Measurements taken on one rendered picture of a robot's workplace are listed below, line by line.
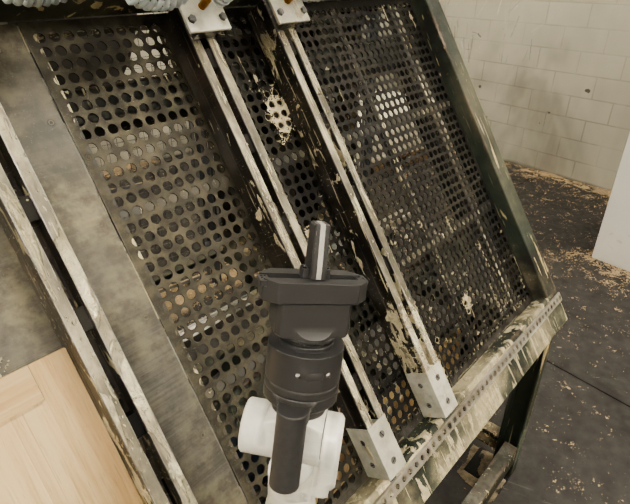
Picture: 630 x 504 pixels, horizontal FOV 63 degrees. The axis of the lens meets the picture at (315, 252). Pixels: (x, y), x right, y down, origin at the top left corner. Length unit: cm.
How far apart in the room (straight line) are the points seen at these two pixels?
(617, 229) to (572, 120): 181
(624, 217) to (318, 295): 367
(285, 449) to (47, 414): 44
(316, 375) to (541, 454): 212
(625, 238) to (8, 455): 386
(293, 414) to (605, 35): 517
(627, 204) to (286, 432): 368
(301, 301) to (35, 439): 50
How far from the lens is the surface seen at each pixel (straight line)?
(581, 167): 573
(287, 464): 59
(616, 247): 421
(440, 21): 186
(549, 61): 575
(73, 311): 86
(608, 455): 275
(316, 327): 56
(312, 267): 55
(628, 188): 406
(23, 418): 90
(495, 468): 227
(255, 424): 63
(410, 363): 131
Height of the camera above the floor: 188
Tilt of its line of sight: 29 degrees down
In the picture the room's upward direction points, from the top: straight up
